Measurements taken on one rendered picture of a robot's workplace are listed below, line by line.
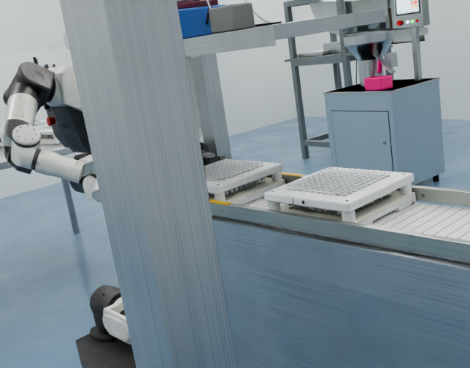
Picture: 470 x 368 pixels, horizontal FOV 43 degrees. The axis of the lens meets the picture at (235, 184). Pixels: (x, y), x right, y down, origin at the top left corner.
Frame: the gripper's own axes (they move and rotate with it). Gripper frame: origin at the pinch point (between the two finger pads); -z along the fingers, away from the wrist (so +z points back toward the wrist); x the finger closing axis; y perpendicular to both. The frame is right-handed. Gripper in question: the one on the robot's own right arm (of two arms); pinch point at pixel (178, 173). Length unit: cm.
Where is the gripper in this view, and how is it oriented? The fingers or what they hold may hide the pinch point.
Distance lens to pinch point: 173.0
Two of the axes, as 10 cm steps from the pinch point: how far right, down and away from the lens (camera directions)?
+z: -9.5, 0.8, 2.9
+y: -2.6, 2.6, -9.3
